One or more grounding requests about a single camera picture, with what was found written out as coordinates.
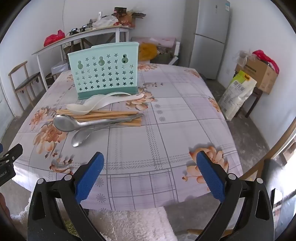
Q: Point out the white plastic bag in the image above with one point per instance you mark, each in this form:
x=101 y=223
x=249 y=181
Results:
x=104 y=22

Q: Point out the pile of brown boxes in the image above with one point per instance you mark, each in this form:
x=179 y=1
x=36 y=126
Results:
x=126 y=17

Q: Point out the wooden chair with dark seat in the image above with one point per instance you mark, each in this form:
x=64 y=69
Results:
x=26 y=82

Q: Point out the small wooden stool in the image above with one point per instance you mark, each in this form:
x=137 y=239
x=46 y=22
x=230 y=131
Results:
x=255 y=92

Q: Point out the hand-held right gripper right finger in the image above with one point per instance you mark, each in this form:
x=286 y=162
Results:
x=211 y=178

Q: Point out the clear plastic storage box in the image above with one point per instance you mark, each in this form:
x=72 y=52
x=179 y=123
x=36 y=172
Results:
x=59 y=68

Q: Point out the long white table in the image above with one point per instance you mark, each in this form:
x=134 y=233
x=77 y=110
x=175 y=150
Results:
x=76 y=36

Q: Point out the yellow bag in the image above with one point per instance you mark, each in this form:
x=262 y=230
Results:
x=148 y=51

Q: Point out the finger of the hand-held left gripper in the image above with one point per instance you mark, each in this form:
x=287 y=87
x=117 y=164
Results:
x=13 y=151

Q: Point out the red plastic bag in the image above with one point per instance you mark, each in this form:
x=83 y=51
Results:
x=53 y=38

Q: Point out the white fluffy rug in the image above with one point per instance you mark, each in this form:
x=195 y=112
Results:
x=129 y=224

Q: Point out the chair with curved wooden rail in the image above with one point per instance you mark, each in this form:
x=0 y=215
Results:
x=256 y=165

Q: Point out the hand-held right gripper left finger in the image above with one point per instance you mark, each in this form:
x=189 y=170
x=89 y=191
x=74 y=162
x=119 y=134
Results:
x=90 y=178

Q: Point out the bundle of wooden chopsticks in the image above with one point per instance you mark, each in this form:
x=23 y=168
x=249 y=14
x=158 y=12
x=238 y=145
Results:
x=115 y=113

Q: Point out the silver refrigerator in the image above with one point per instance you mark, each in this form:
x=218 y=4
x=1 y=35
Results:
x=208 y=46

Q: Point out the red bag on cardboard box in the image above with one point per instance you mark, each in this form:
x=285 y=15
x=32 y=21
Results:
x=266 y=58

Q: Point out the clear bottle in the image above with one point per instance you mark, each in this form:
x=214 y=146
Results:
x=100 y=15

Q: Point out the large cardboard box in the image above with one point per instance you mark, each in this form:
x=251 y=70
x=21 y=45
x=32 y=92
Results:
x=259 y=71

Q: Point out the white and green rice bag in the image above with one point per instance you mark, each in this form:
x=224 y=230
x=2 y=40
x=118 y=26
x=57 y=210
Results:
x=235 y=97

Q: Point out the teal star-cutout utensil holder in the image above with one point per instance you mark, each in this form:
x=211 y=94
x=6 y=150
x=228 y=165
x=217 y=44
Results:
x=104 y=69

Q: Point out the white narrow box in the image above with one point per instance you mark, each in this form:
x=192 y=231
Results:
x=177 y=49

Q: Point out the black device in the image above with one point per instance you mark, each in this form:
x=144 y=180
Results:
x=74 y=31
x=84 y=28

